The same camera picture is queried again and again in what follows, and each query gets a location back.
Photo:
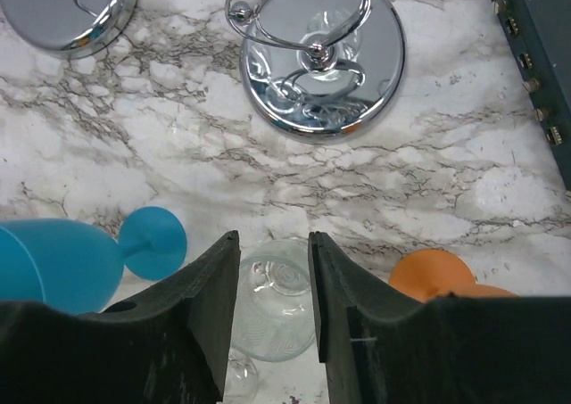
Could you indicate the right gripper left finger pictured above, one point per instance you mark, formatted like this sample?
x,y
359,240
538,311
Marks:
x,y
166,344

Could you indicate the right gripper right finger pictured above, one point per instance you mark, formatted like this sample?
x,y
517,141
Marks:
x,y
380,346

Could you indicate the clear wine glass front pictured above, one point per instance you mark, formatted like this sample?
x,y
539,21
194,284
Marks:
x,y
242,379

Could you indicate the clear wine glass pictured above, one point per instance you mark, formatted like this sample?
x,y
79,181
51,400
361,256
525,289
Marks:
x,y
273,319
242,379

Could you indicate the orange plastic goblet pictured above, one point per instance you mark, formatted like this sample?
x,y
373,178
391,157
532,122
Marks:
x,y
430,273

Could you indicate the tall chrome glass rack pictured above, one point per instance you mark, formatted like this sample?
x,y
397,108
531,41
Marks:
x,y
319,71

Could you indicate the small chrome glass rack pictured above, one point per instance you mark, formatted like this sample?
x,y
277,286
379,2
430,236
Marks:
x,y
69,29

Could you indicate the blue plastic goblet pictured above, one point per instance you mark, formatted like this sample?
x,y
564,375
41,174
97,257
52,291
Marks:
x,y
76,268

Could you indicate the dark flat equipment box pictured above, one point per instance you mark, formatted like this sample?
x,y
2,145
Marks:
x,y
538,34

